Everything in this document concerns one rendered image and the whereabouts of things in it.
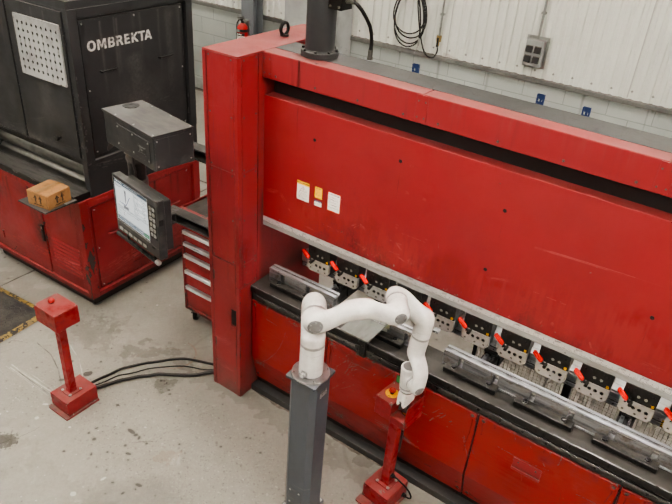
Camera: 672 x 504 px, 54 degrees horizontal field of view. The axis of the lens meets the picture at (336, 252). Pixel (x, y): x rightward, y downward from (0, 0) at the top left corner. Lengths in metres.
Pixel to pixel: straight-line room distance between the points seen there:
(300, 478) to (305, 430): 0.37
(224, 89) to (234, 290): 1.25
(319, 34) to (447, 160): 0.92
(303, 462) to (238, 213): 1.41
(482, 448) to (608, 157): 1.70
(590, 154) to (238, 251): 2.05
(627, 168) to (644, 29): 4.43
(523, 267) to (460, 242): 0.32
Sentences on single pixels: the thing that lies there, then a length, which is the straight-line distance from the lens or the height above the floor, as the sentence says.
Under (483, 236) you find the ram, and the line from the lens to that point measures 3.18.
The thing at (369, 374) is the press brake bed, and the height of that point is 0.66.
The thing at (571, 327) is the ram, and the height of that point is 1.42.
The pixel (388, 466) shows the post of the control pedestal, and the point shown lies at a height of 0.28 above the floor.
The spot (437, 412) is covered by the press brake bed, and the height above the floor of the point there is 0.64.
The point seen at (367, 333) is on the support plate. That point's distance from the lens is 3.58.
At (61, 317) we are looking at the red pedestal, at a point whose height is 0.77.
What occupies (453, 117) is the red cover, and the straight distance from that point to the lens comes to 3.03.
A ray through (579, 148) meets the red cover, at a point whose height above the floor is 2.25.
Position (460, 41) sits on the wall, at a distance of 7.78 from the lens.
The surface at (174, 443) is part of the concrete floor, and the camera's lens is 4.38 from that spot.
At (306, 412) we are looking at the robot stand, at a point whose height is 0.82.
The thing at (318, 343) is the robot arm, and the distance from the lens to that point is 3.12.
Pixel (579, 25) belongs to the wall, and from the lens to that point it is 7.31.
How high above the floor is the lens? 3.21
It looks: 31 degrees down
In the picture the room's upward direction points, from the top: 5 degrees clockwise
